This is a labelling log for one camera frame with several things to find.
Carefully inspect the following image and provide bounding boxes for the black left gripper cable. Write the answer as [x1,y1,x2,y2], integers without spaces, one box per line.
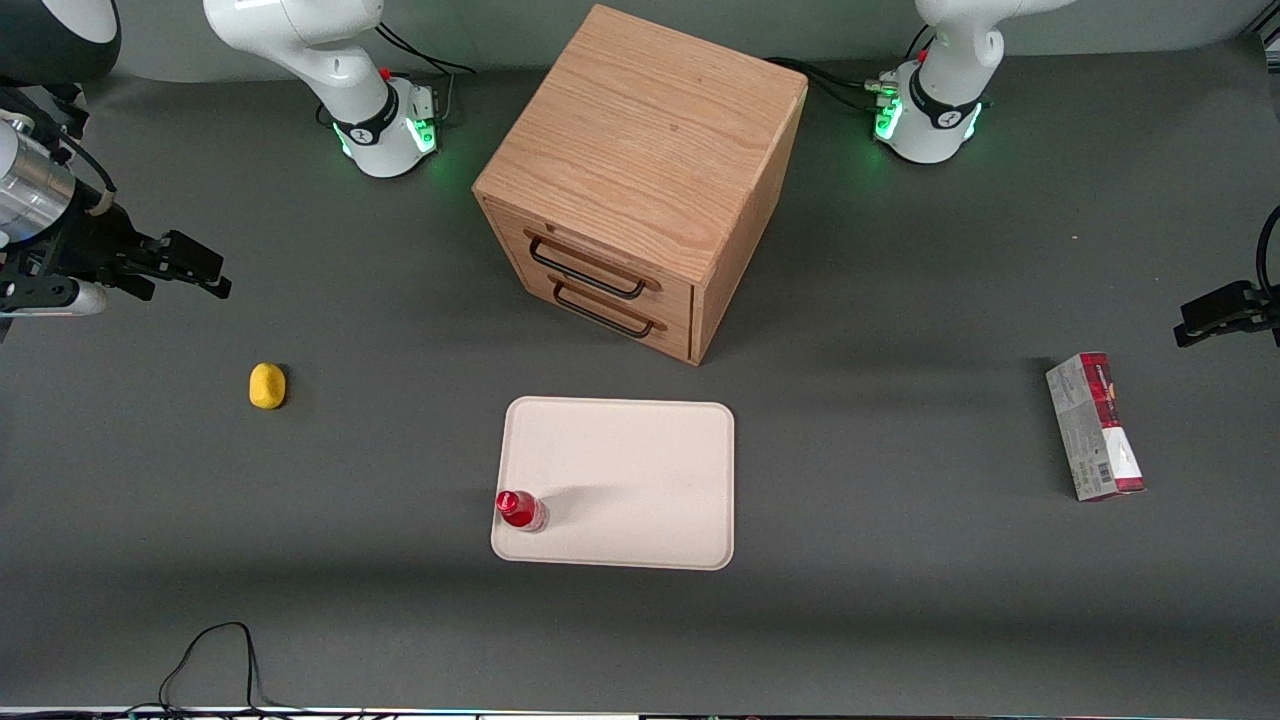
[1256,205,1280,301]

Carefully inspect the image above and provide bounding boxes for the black arm base cables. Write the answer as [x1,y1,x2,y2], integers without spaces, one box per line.
[376,14,476,127]
[763,24,937,115]

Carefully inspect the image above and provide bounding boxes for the red coke bottle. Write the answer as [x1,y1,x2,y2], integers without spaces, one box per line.
[495,489,549,534]

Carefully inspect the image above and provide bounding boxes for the black right arm base cables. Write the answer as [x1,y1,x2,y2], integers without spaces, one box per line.
[376,14,476,127]

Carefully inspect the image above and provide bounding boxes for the red and grey carton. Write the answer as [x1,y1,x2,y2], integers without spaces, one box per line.
[1045,351,1147,503]

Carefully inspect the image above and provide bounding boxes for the black left arm base cables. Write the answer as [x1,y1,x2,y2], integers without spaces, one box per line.
[763,24,937,115]

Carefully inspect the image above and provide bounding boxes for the yellow lemon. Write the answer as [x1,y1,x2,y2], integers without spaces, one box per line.
[248,362,288,411]

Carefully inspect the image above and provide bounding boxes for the cream rectangular tray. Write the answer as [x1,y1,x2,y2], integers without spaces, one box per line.
[490,396,736,571]

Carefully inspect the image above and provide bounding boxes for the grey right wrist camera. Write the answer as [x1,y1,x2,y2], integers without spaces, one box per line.
[0,280,108,318]

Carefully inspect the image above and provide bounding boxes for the black metal drawer handle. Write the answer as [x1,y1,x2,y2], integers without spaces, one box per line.
[526,232,650,301]
[550,279,657,339]

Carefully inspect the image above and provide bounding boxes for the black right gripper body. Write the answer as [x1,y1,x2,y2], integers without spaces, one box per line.
[0,204,161,302]

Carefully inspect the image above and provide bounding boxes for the wooden drawer cabinet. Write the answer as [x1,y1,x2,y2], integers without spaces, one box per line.
[472,3,809,367]

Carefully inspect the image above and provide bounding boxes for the thin black looped cable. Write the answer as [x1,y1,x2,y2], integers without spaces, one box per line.
[158,621,301,717]

